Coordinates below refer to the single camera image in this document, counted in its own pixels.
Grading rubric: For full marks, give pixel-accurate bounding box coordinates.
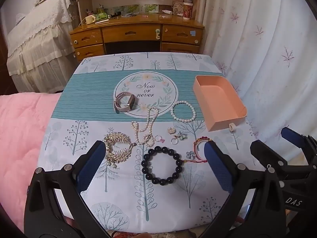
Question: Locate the gold rhinestone bracelet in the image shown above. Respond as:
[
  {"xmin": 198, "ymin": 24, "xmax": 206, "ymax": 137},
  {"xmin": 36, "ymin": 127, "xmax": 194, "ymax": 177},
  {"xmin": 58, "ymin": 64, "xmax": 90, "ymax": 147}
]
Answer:
[{"xmin": 103, "ymin": 132, "xmax": 137, "ymax": 168}]

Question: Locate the beige patterned mug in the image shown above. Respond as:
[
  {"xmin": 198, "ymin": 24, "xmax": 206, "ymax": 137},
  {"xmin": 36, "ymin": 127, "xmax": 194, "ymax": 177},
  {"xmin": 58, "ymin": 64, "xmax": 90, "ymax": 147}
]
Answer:
[{"xmin": 172, "ymin": 1, "xmax": 184, "ymax": 17}]

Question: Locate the peach paper box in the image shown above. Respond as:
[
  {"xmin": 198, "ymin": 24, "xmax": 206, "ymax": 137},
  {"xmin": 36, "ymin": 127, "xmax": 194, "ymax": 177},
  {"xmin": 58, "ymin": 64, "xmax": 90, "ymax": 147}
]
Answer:
[{"xmin": 193, "ymin": 75, "xmax": 248, "ymax": 132}]

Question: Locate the white pearl bracelet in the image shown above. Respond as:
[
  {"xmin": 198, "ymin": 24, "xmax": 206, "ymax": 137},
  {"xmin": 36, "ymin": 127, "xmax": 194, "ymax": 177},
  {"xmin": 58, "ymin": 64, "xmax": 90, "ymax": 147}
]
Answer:
[{"xmin": 170, "ymin": 101, "xmax": 196, "ymax": 123}]

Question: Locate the red patterned cup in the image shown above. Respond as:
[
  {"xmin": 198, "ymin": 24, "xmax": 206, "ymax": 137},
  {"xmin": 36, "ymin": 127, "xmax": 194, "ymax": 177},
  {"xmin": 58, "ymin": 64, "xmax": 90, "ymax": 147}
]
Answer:
[{"xmin": 183, "ymin": 2, "xmax": 194, "ymax": 20}]

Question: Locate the pink quilted blanket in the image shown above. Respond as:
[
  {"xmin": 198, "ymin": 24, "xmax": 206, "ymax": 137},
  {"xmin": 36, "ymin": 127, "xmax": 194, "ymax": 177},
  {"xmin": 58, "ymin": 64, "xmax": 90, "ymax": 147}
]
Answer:
[{"xmin": 0, "ymin": 93, "xmax": 62, "ymax": 233}]

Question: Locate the wide wooden desk drawer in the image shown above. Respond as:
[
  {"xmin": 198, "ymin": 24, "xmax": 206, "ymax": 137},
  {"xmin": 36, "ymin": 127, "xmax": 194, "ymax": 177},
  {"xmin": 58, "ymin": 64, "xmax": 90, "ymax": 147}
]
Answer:
[{"xmin": 102, "ymin": 25, "xmax": 163, "ymax": 42}]

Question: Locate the tree print tablecloth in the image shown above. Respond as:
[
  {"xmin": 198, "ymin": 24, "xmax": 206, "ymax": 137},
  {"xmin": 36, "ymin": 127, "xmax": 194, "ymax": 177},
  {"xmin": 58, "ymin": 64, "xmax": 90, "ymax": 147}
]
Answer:
[{"xmin": 35, "ymin": 52, "xmax": 258, "ymax": 231}]

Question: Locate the white leaf print curtain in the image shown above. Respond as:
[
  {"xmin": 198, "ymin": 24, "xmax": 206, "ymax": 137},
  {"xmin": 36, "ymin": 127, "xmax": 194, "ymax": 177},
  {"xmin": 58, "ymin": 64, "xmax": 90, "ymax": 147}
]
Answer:
[{"xmin": 198, "ymin": 0, "xmax": 317, "ymax": 159}]

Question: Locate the long pearl necklace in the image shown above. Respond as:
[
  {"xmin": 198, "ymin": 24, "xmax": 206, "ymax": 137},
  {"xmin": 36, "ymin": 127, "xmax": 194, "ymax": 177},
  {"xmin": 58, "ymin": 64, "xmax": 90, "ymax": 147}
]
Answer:
[{"xmin": 131, "ymin": 106, "xmax": 159, "ymax": 147}]

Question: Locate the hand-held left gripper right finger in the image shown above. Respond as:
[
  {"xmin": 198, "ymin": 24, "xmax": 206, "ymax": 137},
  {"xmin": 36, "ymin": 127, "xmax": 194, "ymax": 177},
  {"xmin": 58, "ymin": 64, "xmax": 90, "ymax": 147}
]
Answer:
[{"xmin": 202, "ymin": 140, "xmax": 286, "ymax": 238}]

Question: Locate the red cord bracelet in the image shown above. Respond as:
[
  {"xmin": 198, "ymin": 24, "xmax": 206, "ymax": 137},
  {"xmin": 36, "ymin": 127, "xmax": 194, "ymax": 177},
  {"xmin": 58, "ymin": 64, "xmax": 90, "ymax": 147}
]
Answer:
[{"xmin": 183, "ymin": 136, "xmax": 211, "ymax": 165}]

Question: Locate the black bead bracelet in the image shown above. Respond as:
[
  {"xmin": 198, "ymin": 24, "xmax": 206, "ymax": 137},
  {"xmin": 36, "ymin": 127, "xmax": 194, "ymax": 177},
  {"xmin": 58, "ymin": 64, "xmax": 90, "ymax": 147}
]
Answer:
[{"xmin": 141, "ymin": 146, "xmax": 184, "ymax": 184}]

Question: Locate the wooden desk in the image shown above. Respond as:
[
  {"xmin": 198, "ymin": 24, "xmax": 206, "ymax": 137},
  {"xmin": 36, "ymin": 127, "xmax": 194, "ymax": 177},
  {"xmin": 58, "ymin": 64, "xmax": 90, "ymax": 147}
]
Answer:
[{"xmin": 69, "ymin": 0, "xmax": 206, "ymax": 62}]

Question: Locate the pink strap wristwatch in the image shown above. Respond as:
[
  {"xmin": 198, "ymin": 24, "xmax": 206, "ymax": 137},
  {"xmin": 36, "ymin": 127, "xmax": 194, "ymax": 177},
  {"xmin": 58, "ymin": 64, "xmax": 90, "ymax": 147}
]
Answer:
[{"xmin": 113, "ymin": 92, "xmax": 135, "ymax": 113}]

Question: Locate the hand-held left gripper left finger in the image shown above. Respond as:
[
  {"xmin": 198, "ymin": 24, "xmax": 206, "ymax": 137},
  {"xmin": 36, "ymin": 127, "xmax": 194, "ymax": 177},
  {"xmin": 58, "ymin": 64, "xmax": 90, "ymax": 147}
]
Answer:
[{"xmin": 23, "ymin": 140, "xmax": 109, "ymax": 238}]

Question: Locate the white lace cover cloth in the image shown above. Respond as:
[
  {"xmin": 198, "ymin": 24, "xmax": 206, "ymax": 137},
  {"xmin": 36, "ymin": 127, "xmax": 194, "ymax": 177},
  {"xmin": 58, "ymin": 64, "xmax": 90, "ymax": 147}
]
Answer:
[{"xmin": 6, "ymin": 0, "xmax": 80, "ymax": 95}]

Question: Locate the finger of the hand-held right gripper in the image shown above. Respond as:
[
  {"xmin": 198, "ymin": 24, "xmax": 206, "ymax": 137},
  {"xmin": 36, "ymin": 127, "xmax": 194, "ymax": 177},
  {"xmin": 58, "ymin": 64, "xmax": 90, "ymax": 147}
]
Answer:
[
  {"xmin": 281, "ymin": 126, "xmax": 317, "ymax": 160},
  {"xmin": 250, "ymin": 140, "xmax": 310, "ymax": 179}
]

